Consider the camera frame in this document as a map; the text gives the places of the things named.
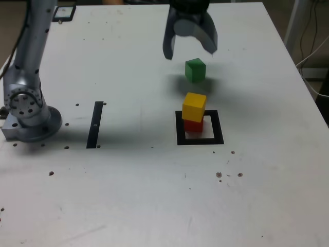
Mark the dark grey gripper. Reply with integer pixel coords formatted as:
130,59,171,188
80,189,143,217
162,7,219,61

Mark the green cube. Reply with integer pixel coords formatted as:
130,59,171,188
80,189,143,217
185,58,207,83

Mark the yellow cube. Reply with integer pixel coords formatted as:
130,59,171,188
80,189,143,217
181,92,207,123

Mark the red cube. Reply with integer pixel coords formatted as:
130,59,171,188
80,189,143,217
183,116,204,133

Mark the black tape square outline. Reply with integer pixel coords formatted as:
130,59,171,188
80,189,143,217
175,110,225,146

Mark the black smartphone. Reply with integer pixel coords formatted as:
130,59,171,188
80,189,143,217
52,5,77,23

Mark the black tape strip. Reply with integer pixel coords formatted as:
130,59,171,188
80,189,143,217
86,101,104,149

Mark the white metal frame leg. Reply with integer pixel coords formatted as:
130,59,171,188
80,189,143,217
283,0,308,60

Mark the white cable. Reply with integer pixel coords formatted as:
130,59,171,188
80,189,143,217
295,34,329,68

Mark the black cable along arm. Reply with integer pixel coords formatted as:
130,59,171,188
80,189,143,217
0,0,31,79

